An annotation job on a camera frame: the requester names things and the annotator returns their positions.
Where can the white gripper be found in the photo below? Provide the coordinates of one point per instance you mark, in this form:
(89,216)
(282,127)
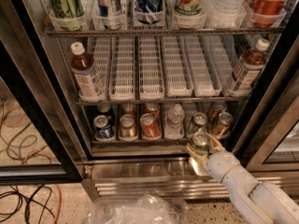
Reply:
(220,164)

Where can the green soda can front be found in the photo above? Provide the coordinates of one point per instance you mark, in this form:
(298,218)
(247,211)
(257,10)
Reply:
(200,142)

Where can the green soda can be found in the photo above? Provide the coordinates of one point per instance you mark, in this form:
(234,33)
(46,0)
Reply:
(198,123)
(200,142)

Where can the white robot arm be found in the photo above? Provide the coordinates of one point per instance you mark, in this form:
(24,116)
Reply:
(257,202)

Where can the green soda can rear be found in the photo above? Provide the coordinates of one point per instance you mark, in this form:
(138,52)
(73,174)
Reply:
(198,123)

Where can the gold soda can front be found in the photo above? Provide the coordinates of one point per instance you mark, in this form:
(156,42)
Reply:
(223,124)

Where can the gold soda can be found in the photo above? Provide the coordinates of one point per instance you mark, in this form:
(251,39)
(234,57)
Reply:
(215,109)
(223,124)

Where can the gold soda can rear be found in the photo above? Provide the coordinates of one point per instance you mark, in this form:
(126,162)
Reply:
(215,109)

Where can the right glass fridge door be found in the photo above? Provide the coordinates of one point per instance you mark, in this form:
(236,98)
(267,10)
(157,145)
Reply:
(266,135)

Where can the glass fridge door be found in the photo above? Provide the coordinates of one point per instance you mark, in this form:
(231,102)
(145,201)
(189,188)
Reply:
(266,135)
(34,70)

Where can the red soda can front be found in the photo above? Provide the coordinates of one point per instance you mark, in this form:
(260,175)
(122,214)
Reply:
(149,126)

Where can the red soda can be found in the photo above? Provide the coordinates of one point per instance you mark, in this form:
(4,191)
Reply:
(149,126)
(152,108)

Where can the red soda can rear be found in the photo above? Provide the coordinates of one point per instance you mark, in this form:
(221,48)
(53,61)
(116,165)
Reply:
(152,108)

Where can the brown soda can front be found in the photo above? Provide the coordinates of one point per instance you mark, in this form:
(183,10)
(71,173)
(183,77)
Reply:
(128,128)

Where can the brown soda can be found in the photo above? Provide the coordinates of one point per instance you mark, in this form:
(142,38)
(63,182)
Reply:
(128,109)
(128,128)

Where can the brown soda can rear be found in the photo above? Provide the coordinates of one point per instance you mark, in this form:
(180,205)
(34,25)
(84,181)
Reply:
(128,109)

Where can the blue soda can front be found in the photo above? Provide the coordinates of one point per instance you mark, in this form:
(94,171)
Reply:
(103,127)

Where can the blue soda can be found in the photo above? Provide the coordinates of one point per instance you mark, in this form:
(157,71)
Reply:
(107,111)
(103,127)

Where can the blue soda can rear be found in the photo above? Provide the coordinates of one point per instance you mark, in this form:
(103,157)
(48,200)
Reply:
(107,111)

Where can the coca-cola can top shelf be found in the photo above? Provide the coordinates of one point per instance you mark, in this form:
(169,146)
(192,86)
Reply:
(264,13)

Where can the dark blue can top shelf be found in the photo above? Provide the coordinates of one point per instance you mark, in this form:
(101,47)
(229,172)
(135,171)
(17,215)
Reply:
(148,11)

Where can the left glass fridge door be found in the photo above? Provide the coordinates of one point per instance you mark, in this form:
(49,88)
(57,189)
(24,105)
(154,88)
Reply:
(34,70)

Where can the green tall can top shelf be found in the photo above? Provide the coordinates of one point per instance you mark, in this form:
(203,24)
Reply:
(67,9)

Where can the clear water bottle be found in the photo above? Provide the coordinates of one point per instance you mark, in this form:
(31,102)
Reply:
(173,128)

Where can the clear plastic bin with bag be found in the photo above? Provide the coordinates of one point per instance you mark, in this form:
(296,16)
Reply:
(145,209)

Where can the right tea bottle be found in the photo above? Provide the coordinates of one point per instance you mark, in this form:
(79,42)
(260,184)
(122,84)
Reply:
(248,67)

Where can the tea bottle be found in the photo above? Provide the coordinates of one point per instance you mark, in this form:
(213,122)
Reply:
(248,67)
(86,71)

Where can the left tea bottle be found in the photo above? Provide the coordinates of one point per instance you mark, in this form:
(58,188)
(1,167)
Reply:
(86,71)

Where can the middle wire shelf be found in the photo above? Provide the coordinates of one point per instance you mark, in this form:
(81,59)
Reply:
(167,100)

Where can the wire shelf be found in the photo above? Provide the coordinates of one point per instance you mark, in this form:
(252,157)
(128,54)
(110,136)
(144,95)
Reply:
(167,32)
(167,100)

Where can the top wire shelf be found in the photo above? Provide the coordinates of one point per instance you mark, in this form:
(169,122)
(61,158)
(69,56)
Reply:
(167,32)

